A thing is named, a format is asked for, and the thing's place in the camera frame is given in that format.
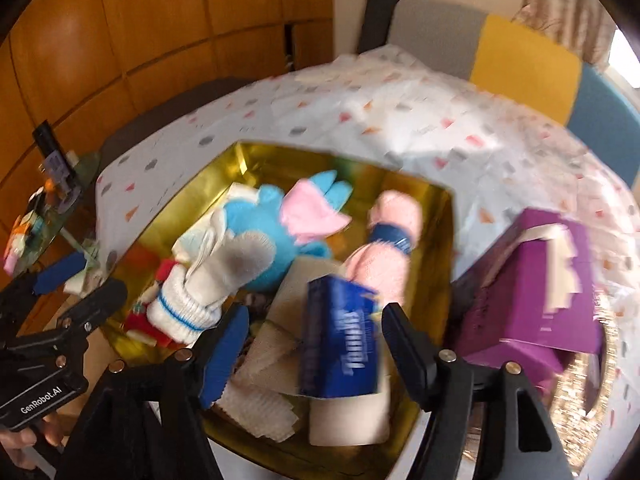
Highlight white sponge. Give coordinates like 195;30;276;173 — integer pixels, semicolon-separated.
308;374;392;447

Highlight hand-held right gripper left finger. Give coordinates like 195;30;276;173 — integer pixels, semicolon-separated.
67;304;250;480

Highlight person's left hand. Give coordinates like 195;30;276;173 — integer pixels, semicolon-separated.
0;411;66;471

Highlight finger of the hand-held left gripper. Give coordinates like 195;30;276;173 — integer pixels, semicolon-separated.
0;252;89;342
59;278;129;337

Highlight beige cloth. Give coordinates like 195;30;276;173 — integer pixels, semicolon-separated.
234;259;322;392

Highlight black device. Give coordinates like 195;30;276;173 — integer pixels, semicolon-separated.
32;120;84;212

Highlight red plush item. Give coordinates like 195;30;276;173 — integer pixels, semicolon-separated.
122;259;172;347

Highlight glass bedside table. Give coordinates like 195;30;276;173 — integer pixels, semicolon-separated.
0;152;109;291

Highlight blue tissue pack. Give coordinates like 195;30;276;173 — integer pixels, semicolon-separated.
298;275;384;400

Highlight gold storage box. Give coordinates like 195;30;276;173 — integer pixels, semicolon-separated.
106;140;457;479

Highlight ornate gold tissue box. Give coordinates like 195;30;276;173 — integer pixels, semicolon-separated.
544;295;632;462

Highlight white knit glove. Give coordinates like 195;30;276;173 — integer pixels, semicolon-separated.
147;207;277;346

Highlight multicoloured headboard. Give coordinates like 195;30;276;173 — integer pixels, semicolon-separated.
356;0;640;202

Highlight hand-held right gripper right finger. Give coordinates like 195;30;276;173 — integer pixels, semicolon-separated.
381;302;573;480

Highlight blue and pink plush toy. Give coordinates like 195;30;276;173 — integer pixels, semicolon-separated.
224;170;354;292

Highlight purple cardboard box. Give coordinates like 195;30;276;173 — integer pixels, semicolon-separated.
449;207;604;392

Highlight beige patterned curtain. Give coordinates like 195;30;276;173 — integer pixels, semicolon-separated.
514;0;622;67

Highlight pink towel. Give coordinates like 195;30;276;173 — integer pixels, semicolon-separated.
344;190;424;307

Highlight wooden wardrobe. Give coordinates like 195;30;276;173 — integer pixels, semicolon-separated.
0;0;335;311

